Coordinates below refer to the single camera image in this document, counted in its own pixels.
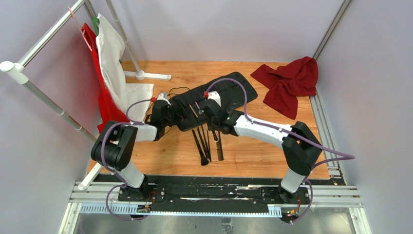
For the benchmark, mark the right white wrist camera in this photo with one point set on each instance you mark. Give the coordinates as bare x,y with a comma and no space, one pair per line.
214,95

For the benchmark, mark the pink hanger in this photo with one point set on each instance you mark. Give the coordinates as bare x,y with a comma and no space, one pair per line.
80,29

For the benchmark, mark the silver clothes rack frame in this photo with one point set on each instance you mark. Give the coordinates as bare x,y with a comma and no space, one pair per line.
39,150

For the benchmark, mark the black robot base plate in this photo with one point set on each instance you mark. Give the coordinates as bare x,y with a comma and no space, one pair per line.
210,195

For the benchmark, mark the aluminium rail frame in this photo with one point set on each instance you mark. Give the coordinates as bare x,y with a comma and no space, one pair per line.
92,200

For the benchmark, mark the black comb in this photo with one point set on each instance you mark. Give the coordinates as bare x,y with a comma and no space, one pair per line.
219,148

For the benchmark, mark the large black powder brush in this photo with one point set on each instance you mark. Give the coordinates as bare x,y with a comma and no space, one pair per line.
204,160

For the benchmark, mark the dark red cloth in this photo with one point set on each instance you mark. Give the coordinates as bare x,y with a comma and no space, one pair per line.
286,83

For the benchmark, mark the thin black makeup brush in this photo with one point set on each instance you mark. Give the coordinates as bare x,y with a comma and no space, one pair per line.
204,146

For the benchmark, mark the right corner aluminium post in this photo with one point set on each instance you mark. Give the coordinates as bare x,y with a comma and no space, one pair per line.
345,4

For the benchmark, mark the red hanging garment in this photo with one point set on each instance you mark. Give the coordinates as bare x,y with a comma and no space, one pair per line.
107,108

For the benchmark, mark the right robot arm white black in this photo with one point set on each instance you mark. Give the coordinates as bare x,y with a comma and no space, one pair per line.
298,143

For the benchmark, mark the pink handle makeup brush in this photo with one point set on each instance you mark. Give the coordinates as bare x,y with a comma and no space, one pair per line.
199,110

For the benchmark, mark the black makeup brush roll case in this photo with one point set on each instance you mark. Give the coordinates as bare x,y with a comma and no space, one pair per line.
232,97

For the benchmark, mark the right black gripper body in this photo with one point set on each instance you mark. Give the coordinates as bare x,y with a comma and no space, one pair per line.
212,125

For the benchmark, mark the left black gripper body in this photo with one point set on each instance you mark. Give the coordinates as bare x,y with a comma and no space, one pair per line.
173,116

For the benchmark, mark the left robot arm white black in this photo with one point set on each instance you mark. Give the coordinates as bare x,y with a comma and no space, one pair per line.
114,147

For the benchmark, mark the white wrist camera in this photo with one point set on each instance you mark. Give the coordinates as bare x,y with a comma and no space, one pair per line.
163,96
214,95

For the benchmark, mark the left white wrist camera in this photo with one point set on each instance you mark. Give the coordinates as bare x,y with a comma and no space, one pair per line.
163,96

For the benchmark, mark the white hanging cloth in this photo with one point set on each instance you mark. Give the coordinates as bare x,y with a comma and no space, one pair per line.
133,99

